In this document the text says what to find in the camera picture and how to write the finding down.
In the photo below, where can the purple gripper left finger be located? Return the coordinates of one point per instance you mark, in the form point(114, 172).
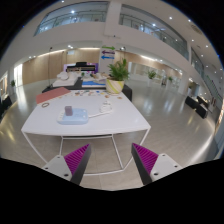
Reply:
point(72, 166)

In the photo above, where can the black bench seats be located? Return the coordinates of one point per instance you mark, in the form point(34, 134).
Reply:
point(200, 109)

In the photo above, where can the red mat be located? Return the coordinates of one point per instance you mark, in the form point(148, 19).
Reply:
point(51, 94)

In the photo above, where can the light blue power strip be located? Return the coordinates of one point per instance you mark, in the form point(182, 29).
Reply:
point(79, 117)

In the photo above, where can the distant potted plant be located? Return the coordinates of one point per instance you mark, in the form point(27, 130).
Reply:
point(151, 74)

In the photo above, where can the direction sign pillar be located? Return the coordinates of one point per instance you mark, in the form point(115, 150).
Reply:
point(107, 56)

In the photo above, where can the potted green plant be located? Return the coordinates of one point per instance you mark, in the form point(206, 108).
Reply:
point(118, 74)

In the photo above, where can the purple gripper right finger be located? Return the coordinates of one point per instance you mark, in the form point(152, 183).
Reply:
point(152, 166)

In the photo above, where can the white metal-frame table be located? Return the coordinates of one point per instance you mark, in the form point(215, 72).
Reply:
point(123, 118)

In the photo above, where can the black digital piano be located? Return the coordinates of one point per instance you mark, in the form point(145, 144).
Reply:
point(82, 66)

